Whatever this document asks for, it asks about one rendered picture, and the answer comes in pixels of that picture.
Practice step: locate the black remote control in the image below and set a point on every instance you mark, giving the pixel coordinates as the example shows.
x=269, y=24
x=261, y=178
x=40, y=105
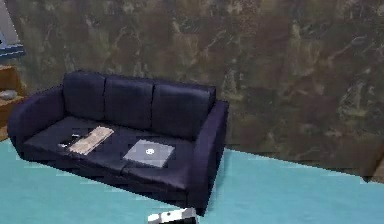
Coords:
x=67, y=141

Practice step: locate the grey bowl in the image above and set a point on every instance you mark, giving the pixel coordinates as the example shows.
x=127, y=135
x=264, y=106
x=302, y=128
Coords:
x=7, y=94

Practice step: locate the dark blue sofa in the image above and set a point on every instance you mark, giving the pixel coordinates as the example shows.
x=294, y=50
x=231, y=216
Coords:
x=186, y=113

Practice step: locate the grey closed laptop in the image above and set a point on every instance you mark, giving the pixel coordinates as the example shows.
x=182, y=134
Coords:
x=149, y=153

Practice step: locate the beige newspaper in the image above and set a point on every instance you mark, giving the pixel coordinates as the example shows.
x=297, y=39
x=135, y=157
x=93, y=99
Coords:
x=90, y=140

